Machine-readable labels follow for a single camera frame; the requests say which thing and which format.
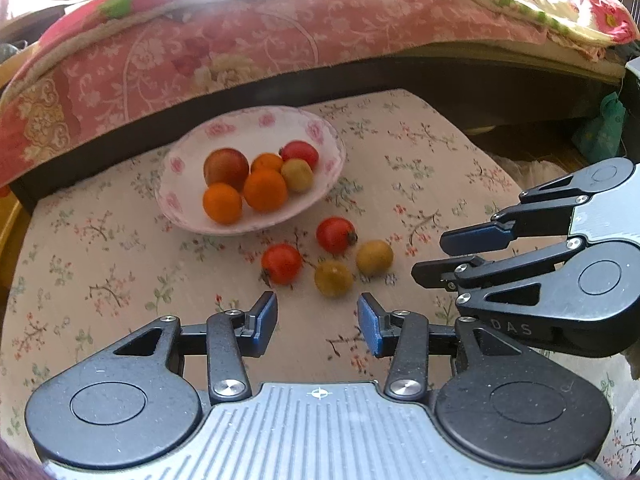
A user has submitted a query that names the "dark maroon clothing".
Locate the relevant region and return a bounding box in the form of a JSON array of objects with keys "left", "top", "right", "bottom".
[{"left": 0, "top": 437, "right": 48, "bottom": 480}]

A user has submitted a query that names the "white plastic bag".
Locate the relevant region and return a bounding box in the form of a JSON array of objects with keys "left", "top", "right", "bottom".
[{"left": 495, "top": 157, "right": 571, "bottom": 196}]

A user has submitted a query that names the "small orange tangerine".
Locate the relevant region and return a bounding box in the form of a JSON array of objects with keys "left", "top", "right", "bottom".
[
  {"left": 243, "top": 168, "right": 289, "bottom": 213},
  {"left": 250, "top": 152, "right": 284, "bottom": 175},
  {"left": 202, "top": 182, "right": 244, "bottom": 226}
]

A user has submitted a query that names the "oblong red cherry tomato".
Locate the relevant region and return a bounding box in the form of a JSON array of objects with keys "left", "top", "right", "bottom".
[{"left": 278, "top": 140, "right": 320, "bottom": 171}]

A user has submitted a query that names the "tan longan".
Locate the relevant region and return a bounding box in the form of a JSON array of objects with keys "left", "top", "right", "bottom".
[
  {"left": 355, "top": 240, "right": 394, "bottom": 277},
  {"left": 280, "top": 158, "right": 315, "bottom": 194},
  {"left": 314, "top": 260, "right": 354, "bottom": 298}
]

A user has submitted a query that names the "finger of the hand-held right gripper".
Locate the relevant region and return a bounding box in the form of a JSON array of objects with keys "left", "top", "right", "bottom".
[
  {"left": 440, "top": 172, "right": 591, "bottom": 257},
  {"left": 411, "top": 238, "right": 586, "bottom": 320}
]

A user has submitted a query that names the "dark bed frame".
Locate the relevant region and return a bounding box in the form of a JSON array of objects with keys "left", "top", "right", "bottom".
[{"left": 10, "top": 42, "right": 626, "bottom": 211}]

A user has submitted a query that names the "pink floral quilt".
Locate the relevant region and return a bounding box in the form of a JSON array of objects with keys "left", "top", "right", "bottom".
[{"left": 0, "top": 0, "right": 551, "bottom": 196}]

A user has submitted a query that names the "red apple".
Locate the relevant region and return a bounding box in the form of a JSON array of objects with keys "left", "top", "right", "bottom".
[{"left": 203, "top": 147, "right": 250, "bottom": 192}]

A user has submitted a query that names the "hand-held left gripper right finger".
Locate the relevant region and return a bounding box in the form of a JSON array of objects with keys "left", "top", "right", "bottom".
[{"left": 356, "top": 292, "right": 539, "bottom": 404}]

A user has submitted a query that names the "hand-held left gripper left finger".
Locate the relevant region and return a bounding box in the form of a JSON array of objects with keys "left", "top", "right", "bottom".
[{"left": 112, "top": 291, "right": 279, "bottom": 405}]

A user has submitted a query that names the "floral beige tablecloth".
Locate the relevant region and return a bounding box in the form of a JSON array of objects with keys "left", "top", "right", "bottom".
[{"left": 0, "top": 89, "right": 640, "bottom": 476}]

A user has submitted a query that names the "wooden cabinet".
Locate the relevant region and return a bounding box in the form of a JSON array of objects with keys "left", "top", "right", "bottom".
[{"left": 0, "top": 195, "right": 33, "bottom": 301}]

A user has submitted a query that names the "teal cloth bag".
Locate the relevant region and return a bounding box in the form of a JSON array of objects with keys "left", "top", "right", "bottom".
[{"left": 572, "top": 92, "right": 626, "bottom": 158}]

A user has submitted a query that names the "white floral bowl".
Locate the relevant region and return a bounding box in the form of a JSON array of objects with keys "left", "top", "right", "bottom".
[{"left": 154, "top": 105, "right": 347, "bottom": 236}]

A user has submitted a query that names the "round red cherry tomato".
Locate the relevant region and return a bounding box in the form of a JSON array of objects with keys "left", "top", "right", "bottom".
[
  {"left": 260, "top": 243, "right": 303, "bottom": 286},
  {"left": 316, "top": 216, "right": 359, "bottom": 255}
]

